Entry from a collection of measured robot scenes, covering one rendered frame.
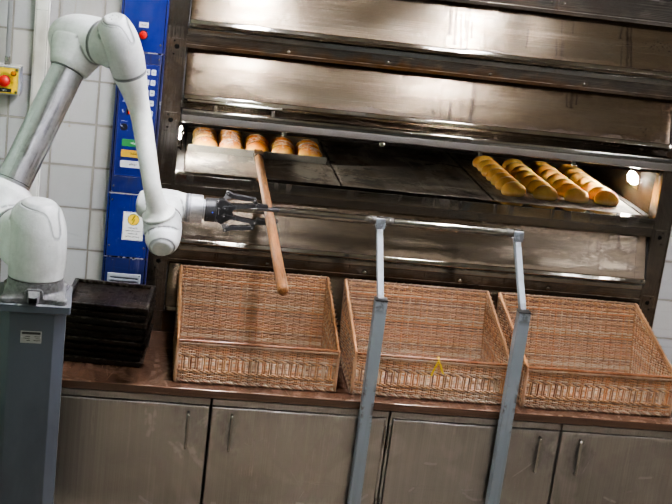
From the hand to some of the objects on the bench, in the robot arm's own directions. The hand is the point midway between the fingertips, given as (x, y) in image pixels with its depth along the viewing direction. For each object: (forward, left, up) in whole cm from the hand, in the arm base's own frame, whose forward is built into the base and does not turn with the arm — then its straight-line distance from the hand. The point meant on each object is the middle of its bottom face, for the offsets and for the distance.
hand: (267, 215), depth 399 cm
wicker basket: (+123, +20, -61) cm, 139 cm away
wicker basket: (+4, +29, -61) cm, 68 cm away
